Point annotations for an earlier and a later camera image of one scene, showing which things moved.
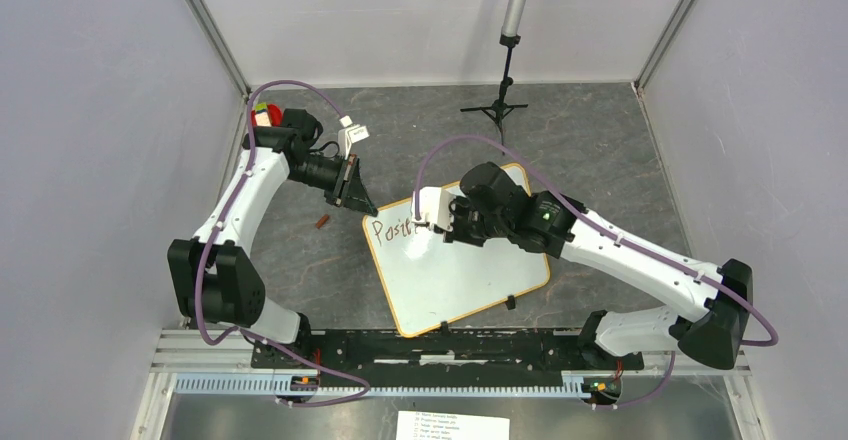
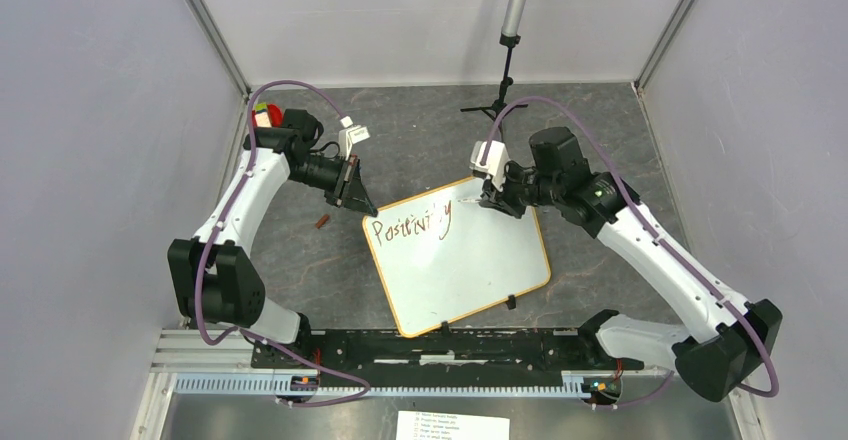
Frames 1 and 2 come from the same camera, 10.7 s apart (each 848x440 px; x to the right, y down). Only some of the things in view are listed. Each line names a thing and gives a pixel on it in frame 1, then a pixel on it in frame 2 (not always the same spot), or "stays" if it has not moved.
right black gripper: [456, 206] -> [502, 200]
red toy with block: [266, 115] stays
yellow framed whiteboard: [430, 284] stays
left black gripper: [350, 170] stays
